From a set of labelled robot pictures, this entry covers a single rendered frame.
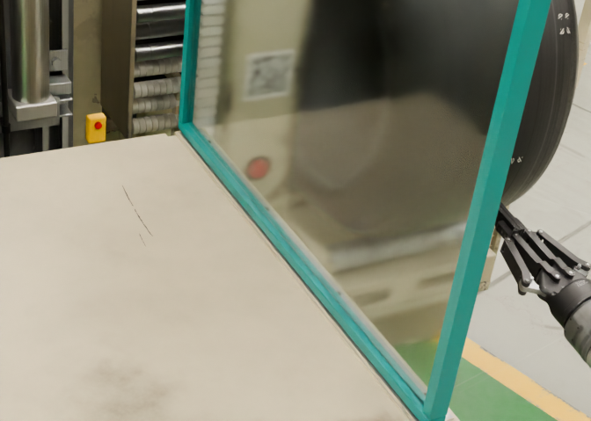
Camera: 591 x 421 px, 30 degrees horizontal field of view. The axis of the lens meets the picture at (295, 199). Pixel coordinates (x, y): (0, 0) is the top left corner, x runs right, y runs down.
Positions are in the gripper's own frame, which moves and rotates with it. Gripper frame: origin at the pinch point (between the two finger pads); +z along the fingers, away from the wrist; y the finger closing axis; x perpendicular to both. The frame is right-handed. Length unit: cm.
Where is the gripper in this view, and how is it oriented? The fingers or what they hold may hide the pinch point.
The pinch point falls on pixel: (505, 221)
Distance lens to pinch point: 171.7
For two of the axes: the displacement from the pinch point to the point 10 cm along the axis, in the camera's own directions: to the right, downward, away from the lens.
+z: -4.5, -6.3, 6.3
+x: -1.7, 7.6, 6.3
